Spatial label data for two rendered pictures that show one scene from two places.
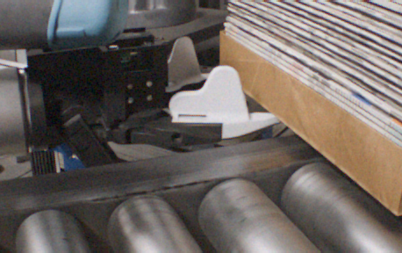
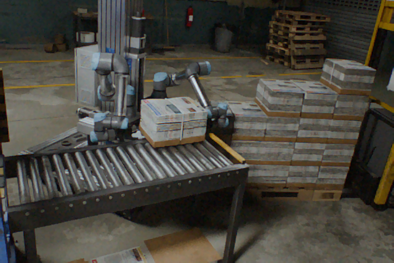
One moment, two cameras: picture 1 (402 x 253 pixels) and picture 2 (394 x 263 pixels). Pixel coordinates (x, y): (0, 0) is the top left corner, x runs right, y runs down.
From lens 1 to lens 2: 1.98 m
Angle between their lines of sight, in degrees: 8
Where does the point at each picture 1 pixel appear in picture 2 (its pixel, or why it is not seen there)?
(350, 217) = (149, 147)
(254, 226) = (140, 147)
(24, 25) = (117, 127)
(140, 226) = (129, 147)
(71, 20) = (123, 127)
